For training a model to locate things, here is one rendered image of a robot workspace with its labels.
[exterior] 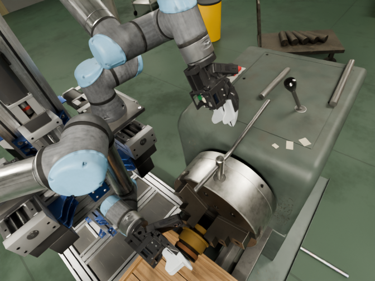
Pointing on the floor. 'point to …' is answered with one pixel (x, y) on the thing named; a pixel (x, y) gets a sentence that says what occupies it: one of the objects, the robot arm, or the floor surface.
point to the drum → (211, 17)
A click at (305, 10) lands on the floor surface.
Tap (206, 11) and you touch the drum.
